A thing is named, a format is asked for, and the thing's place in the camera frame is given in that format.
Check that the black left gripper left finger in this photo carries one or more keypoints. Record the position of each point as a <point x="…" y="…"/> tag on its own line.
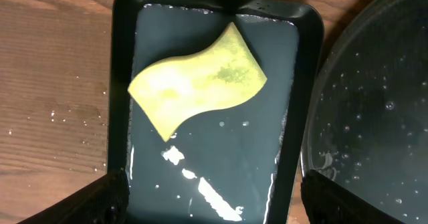
<point x="102" y="202"/>

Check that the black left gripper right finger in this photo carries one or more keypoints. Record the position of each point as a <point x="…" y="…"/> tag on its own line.
<point x="326" y="202"/>

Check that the green yellow sponge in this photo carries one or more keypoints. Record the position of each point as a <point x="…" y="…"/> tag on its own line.
<point x="174" y="89"/>

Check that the round black tray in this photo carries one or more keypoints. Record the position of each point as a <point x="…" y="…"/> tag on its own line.
<point x="367" y="124"/>

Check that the rectangular black water tray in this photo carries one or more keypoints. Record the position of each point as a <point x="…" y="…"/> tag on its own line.
<point x="224" y="166"/>

